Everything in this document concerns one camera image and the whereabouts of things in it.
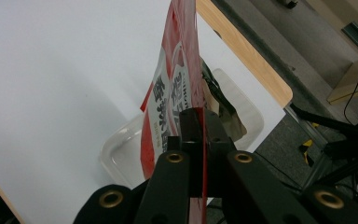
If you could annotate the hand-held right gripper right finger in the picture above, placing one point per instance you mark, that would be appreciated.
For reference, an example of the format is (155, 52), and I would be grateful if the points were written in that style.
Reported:
(217, 137)

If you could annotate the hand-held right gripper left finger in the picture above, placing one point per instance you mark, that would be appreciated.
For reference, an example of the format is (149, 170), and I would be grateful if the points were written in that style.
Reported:
(192, 130)

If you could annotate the green and cream sauce pouch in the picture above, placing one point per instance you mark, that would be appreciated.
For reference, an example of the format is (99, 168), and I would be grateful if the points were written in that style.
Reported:
(230, 124)

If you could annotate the red and white sauce pouch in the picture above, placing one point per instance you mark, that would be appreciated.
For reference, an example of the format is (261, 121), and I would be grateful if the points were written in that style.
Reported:
(167, 93)

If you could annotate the translucent plastic container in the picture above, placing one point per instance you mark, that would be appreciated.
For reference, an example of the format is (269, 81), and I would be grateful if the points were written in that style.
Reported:
(121, 155)

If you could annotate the yellow and black tape strip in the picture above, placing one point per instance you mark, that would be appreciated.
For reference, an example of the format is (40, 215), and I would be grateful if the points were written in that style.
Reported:
(307, 143)

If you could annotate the black metal stand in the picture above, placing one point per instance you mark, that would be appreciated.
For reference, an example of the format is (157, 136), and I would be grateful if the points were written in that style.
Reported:
(338, 124)

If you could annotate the light wooden desk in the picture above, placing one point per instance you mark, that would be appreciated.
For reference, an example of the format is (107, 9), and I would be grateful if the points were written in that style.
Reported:
(354, 81)

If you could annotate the dark object under desk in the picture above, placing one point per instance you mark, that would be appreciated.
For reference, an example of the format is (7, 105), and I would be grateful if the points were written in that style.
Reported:
(287, 3)

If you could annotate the aluminium frame rail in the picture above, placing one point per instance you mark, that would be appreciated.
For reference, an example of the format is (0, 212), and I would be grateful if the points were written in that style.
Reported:
(318, 168)

